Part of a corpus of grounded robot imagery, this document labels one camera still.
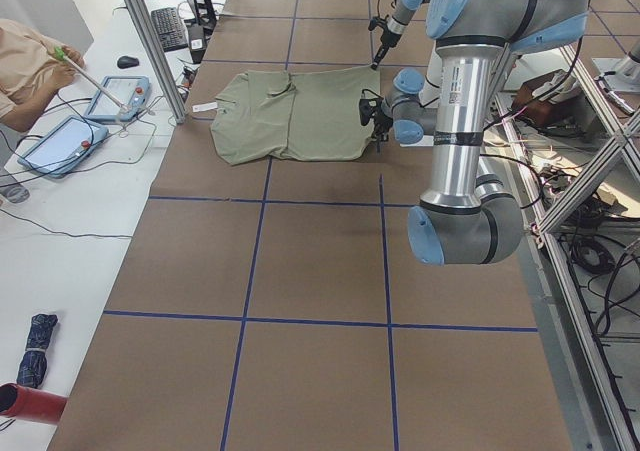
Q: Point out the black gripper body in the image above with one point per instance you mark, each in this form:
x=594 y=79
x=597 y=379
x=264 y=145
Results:
x=386 y=39
x=381 y=122

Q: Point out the olive green long-sleeve shirt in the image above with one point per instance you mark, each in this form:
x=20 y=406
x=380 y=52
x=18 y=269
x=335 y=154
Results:
x=300 y=116

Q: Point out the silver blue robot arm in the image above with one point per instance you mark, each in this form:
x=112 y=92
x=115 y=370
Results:
x=465 y=216
x=393 y=26

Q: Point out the white paper price tag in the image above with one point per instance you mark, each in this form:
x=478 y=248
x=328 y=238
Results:
x=205 y=107

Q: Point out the brown box on rack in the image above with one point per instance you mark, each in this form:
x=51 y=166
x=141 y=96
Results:
x=543 y=107

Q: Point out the black computer keyboard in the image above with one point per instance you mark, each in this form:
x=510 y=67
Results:
x=169 y=28

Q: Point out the far blue teach pendant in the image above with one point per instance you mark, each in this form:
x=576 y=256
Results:
x=126 y=98

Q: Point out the blue teach pendant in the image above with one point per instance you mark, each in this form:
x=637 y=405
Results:
x=62 y=149
x=126 y=98

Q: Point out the black computer mouse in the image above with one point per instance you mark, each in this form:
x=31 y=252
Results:
x=126 y=62

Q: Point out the near blue teach pendant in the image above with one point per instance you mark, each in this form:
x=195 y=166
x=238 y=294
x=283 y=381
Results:
x=62 y=149

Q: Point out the person in beige shirt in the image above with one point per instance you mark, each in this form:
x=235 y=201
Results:
x=34 y=67

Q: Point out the folded dark blue umbrella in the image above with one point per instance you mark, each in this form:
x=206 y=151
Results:
x=33 y=365

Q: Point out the red cylinder bottle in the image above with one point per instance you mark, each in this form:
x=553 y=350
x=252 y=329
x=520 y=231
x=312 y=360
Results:
x=31 y=404

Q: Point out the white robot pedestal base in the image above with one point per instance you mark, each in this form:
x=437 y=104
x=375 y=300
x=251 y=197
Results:
x=429 y=96

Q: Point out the aluminium frame post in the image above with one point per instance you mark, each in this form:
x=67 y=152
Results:
x=141 y=20

